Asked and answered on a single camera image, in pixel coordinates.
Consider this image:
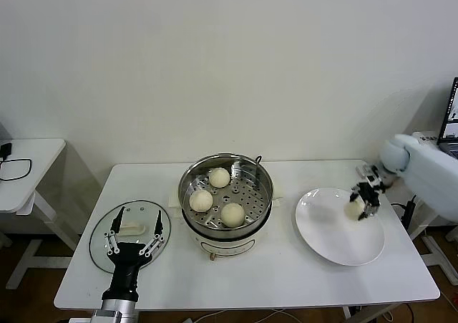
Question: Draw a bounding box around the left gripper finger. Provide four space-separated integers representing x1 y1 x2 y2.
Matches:
103 206 125 256
139 209 165 258

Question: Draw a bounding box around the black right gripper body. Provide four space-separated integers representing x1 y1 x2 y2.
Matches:
356 181 382 207

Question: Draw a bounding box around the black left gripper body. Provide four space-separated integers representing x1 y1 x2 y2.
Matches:
101 242 152 302

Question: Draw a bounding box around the glass lid with white handle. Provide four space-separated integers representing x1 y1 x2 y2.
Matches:
89 200 173 274

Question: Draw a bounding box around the white steamed baozi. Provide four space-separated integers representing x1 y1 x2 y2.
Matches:
208 167 230 188
188 189 214 212
220 201 246 228
342 199 366 222

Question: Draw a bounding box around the perforated steel steamer basket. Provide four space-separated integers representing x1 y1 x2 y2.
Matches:
178 153 276 244

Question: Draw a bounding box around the white round plate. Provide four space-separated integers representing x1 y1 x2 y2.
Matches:
295 188 386 266

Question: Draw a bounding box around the white printed label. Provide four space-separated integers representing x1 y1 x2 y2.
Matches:
416 132 439 145

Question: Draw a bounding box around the open laptop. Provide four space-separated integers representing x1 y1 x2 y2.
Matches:
437 77 458 159

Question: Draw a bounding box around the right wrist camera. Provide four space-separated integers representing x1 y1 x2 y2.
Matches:
356 164 386 186

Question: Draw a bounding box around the black cable with plug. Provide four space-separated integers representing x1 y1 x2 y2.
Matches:
391 193 419 227

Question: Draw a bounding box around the black looped cable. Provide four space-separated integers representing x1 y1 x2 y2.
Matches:
0 157 35 183

